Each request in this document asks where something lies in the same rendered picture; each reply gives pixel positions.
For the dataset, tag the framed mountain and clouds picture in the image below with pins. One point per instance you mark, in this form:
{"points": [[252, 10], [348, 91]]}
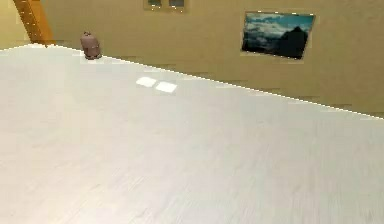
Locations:
{"points": [[276, 33]]}

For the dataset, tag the window with tan frame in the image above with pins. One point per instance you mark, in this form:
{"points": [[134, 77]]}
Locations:
{"points": [[165, 4]]}

